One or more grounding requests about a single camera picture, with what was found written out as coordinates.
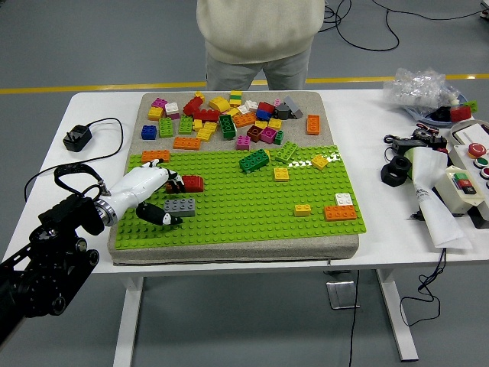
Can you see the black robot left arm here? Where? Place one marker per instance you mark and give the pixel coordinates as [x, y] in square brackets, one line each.
[49, 264]

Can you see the black power brick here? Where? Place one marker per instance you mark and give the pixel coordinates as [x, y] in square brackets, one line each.
[409, 144]

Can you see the red curved brick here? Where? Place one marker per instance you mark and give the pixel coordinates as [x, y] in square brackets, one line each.
[193, 184]

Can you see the brown square brick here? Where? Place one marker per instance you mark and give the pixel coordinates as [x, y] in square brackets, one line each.
[170, 188]

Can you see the pink square brick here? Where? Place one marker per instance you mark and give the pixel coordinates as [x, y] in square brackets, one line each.
[243, 142]

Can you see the white square brick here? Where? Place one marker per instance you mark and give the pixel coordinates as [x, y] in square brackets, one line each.
[172, 108]
[344, 199]

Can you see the clear plastic bag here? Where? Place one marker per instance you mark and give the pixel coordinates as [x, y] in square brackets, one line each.
[416, 89]

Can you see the small lime green brick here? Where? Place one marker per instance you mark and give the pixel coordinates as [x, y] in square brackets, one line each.
[471, 106]

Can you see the small dark green brick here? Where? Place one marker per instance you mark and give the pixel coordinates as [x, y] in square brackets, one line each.
[279, 137]

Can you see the grey-brown mat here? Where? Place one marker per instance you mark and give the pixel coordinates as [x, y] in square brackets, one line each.
[229, 252]

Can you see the light blue bowl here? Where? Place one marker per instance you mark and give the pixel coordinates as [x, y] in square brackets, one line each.
[418, 114]

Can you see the white button control box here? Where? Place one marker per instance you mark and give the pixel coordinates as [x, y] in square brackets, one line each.
[460, 156]

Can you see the grey sloped brick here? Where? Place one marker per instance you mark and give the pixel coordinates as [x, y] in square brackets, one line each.
[293, 107]

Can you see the black power adapter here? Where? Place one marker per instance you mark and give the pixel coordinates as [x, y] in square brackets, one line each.
[76, 138]

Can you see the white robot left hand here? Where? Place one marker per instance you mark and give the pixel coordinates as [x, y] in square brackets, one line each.
[137, 183]

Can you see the person's body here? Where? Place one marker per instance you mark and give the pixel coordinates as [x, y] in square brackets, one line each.
[260, 30]

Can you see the magenta hollow brick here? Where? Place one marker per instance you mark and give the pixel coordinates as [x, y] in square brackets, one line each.
[268, 135]

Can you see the grey long brick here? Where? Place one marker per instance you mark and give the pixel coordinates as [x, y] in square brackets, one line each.
[181, 206]

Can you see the yellow and green stacked brick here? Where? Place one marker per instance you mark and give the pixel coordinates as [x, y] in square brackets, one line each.
[236, 98]

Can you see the white table leg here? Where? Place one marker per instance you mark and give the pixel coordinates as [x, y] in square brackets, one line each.
[128, 325]
[397, 317]

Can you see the green studded baseplate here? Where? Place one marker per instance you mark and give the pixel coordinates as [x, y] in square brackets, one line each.
[237, 206]

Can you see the dark grey round brick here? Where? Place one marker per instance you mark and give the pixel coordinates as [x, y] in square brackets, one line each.
[282, 111]

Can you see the white paper sheet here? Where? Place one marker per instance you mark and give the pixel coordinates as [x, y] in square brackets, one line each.
[439, 221]

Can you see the yellow square brick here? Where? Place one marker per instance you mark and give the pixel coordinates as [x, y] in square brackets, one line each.
[274, 124]
[155, 113]
[281, 174]
[319, 162]

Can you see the red long brick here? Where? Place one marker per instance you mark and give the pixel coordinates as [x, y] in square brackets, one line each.
[206, 115]

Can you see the small white switch box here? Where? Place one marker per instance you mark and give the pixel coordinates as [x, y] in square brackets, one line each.
[447, 191]

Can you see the yellow curved brick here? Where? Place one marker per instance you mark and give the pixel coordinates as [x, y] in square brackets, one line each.
[219, 104]

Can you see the black servo module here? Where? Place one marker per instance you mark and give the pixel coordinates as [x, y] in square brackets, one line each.
[437, 142]

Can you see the yellow floor tape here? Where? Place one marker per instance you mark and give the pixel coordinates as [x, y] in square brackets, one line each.
[38, 91]

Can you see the small yellow brick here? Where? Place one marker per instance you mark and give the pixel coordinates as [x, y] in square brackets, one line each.
[199, 96]
[302, 210]
[197, 125]

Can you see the large black nut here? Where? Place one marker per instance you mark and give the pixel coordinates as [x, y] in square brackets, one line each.
[389, 176]

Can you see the black plastic part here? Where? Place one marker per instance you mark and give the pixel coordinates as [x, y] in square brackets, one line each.
[441, 114]

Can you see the blue square brick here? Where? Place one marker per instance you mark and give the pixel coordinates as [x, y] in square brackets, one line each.
[149, 132]

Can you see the small pink brick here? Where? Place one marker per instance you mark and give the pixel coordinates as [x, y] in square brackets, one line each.
[277, 102]

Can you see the black round motor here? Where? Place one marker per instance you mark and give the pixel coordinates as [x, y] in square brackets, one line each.
[421, 134]

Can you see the metal floor plate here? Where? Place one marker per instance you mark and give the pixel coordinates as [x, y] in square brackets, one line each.
[342, 294]

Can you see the dark green long brick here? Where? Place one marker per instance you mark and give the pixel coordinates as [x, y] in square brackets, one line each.
[227, 127]
[254, 160]

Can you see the dark red hollow brick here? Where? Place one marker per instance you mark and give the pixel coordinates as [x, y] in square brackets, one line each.
[254, 134]

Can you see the orange long brick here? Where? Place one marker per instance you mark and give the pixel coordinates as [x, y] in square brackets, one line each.
[155, 156]
[340, 213]
[187, 143]

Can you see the yellow long brick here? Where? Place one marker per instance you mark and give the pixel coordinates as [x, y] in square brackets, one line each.
[206, 132]

